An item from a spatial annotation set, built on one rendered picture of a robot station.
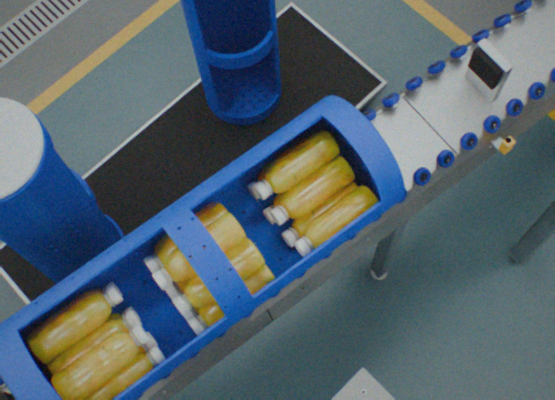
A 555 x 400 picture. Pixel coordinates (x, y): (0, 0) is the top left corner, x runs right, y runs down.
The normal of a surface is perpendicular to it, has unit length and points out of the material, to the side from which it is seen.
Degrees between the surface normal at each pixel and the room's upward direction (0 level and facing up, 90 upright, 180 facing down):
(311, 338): 0
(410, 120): 0
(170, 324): 13
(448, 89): 0
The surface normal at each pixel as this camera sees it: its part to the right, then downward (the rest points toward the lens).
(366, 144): 0.13, -0.14
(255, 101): -0.04, -0.36
